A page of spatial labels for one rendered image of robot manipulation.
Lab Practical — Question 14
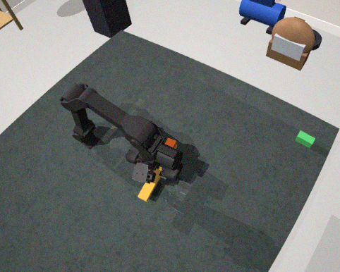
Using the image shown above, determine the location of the green rectangular block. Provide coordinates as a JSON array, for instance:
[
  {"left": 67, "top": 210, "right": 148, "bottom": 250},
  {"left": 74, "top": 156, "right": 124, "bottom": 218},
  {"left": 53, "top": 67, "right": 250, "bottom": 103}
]
[{"left": 295, "top": 130, "right": 315, "bottom": 148}]

